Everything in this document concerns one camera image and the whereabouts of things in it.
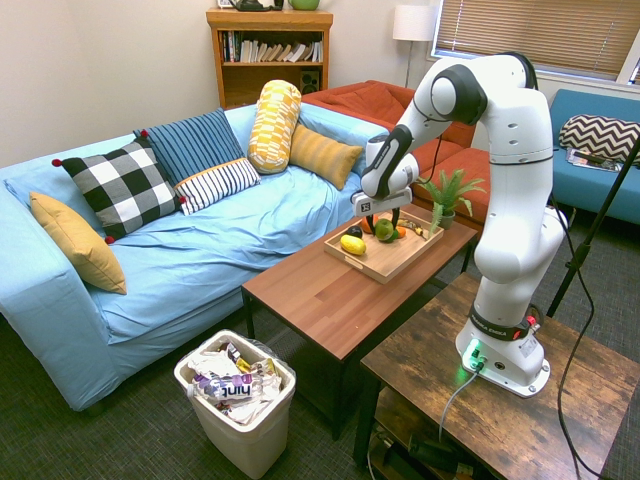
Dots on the black avocado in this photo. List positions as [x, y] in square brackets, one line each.
[355, 232]

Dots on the yellow lemon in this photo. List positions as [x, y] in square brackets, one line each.
[353, 245]

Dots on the green apple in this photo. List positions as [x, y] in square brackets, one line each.
[384, 229]

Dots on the cream plastic trash bin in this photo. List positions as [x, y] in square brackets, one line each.
[250, 440]

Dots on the white navy striped pillow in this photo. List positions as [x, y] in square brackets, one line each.
[217, 182]

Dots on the brown wooden coffee table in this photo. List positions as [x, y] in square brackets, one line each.
[345, 310]

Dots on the crumpled white paper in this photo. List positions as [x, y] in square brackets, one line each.
[207, 361]

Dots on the black white checkered pillow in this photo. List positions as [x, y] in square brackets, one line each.
[122, 185]

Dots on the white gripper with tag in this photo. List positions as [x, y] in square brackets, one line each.
[380, 202]

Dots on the black camera stand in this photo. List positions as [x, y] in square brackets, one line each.
[587, 240]

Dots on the light blue sofa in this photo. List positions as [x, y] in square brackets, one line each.
[210, 250]

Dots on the white shade floor lamp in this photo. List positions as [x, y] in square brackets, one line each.
[414, 22]

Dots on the wooden bookshelf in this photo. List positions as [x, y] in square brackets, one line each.
[270, 22]

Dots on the brown window blinds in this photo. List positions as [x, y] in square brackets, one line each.
[550, 27]

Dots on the row of paperback books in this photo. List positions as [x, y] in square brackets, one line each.
[272, 51]

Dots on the mustard striped lumbar pillow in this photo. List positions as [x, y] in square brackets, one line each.
[322, 152]

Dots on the magazine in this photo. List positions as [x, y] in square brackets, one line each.
[585, 160]

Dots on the black object on bookshelf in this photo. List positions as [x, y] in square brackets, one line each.
[255, 5]

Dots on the green round pot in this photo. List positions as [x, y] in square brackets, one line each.
[304, 4]

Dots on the yellow white patterned bolster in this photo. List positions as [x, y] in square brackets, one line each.
[272, 125]

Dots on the brown banana peel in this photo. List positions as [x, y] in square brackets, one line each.
[410, 226]

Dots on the orange sofa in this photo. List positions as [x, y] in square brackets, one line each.
[370, 100]

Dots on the black power box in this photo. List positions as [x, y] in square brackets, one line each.
[435, 450]

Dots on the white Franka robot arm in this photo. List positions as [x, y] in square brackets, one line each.
[520, 165]

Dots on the crushed hint water bottle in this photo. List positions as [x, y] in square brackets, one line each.
[227, 389]

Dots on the blue striped pillow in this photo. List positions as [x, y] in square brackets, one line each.
[192, 142]

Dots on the wooden serving tray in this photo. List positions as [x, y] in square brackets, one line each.
[395, 260]

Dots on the potted green fern plant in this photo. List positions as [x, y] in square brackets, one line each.
[446, 192]

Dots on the small black speaker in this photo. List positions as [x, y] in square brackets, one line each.
[310, 81]

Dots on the rustic wooden robot table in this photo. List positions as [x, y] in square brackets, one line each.
[525, 430]

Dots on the plain mustard yellow pillow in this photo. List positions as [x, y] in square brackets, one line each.
[80, 245]

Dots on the black white chevron pillow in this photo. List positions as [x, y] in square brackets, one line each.
[595, 135]

